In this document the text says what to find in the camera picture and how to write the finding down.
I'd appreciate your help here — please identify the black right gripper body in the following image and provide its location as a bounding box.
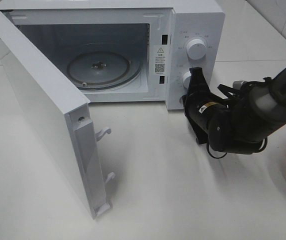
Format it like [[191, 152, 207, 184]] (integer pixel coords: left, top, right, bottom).
[[184, 67, 230, 145]]

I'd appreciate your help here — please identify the round microwave door button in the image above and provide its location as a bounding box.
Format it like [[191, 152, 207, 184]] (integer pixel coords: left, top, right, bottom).
[[179, 94, 187, 105]]

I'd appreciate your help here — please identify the white microwave door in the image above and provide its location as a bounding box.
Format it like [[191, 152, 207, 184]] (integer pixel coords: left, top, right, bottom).
[[0, 12, 115, 218]]

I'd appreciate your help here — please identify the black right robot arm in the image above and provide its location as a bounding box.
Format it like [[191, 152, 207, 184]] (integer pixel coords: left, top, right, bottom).
[[181, 67, 286, 155]]

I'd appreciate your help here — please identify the lower white microwave knob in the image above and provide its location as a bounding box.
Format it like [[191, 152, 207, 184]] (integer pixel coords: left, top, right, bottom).
[[181, 71, 191, 89]]

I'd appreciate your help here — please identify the white microwave knob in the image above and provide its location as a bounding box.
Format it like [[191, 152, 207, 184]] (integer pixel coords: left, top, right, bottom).
[[181, 71, 191, 89], [186, 37, 207, 60]]

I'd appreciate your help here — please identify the upper white microwave knob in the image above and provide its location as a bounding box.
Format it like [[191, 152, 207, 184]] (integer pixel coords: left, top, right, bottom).
[[186, 37, 207, 60]]

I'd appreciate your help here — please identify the white microwave oven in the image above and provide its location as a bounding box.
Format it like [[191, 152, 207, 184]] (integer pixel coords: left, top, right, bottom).
[[0, 0, 225, 110]]

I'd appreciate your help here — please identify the glass microwave turntable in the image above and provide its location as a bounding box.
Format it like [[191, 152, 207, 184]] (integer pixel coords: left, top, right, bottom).
[[67, 51, 143, 91]]

